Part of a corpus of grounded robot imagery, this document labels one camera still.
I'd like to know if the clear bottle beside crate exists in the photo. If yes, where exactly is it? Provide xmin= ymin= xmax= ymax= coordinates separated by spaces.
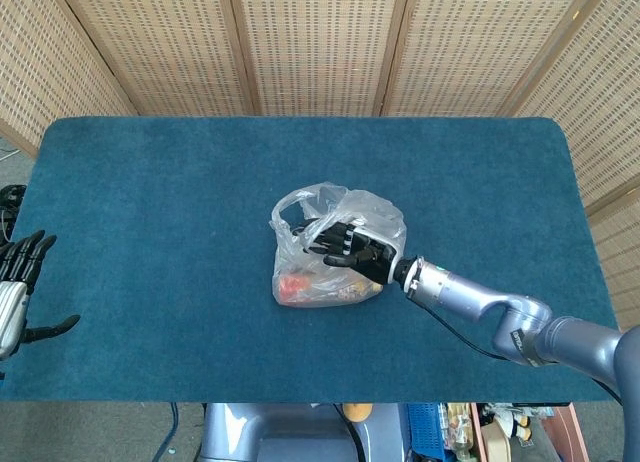
xmin=444 ymin=402 xmax=474 ymax=462

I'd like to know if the blue floor cable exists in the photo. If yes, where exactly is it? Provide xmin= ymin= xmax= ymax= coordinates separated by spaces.
xmin=151 ymin=402 xmax=181 ymax=462

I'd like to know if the clear plastic shopping bag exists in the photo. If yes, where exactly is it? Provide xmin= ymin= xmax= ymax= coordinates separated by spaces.
xmin=269 ymin=181 xmax=408 ymax=311

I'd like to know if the orange red snack packet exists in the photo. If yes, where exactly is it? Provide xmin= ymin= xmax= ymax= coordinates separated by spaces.
xmin=278 ymin=275 xmax=312 ymax=304

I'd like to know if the blue plastic crate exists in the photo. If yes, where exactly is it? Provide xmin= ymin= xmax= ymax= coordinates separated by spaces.
xmin=405 ymin=402 xmax=447 ymax=462

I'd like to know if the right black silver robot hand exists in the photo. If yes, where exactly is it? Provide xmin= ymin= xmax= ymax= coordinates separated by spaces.
xmin=298 ymin=220 xmax=402 ymax=286

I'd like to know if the black floor stand device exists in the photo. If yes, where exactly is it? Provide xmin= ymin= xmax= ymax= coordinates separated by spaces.
xmin=0 ymin=183 xmax=29 ymax=249

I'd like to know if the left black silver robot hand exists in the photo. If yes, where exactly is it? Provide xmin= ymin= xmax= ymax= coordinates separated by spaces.
xmin=0 ymin=230 xmax=82 ymax=361

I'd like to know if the pink storage box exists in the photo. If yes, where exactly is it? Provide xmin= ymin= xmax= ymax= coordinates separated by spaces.
xmin=469 ymin=402 xmax=592 ymax=462

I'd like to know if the black velcro arm strap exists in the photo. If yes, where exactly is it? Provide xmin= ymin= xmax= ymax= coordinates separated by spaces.
xmin=517 ymin=337 xmax=549 ymax=369

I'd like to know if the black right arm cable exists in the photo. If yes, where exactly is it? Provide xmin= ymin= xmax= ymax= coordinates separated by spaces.
xmin=418 ymin=305 xmax=624 ymax=404

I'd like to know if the yellow orange round object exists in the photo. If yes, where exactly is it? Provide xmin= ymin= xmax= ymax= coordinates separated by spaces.
xmin=342 ymin=402 xmax=375 ymax=424

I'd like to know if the woven wooden folding screen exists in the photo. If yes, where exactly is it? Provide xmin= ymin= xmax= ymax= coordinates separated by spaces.
xmin=0 ymin=0 xmax=640 ymax=333

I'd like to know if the blue carpet table cover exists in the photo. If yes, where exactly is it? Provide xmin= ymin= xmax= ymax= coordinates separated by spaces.
xmin=0 ymin=115 xmax=624 ymax=405

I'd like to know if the grey robot torso base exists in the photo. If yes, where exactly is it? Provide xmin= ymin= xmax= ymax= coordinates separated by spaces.
xmin=198 ymin=402 xmax=402 ymax=462

